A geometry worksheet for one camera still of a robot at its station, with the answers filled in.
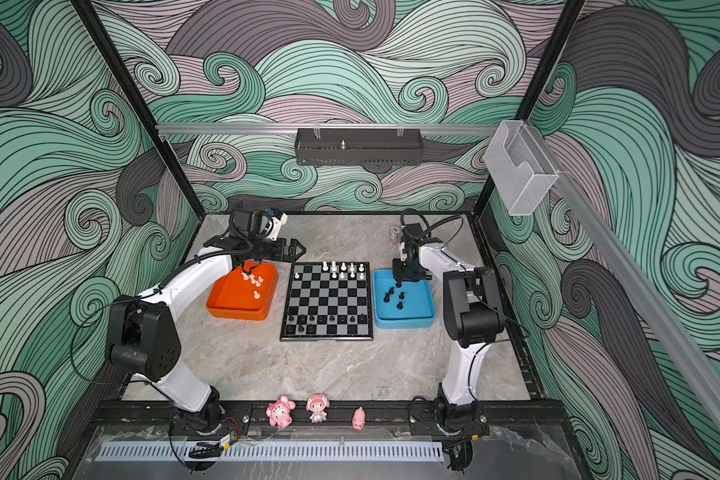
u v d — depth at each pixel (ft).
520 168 2.57
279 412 2.34
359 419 2.37
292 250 2.58
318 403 2.39
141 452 2.29
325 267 3.30
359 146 3.12
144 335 1.47
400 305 3.03
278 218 2.61
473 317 1.68
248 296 3.20
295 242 2.62
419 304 3.08
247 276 3.28
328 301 3.06
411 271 2.82
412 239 2.48
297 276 3.24
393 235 3.51
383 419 2.44
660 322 1.61
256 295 3.12
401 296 3.12
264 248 2.47
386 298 3.11
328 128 3.03
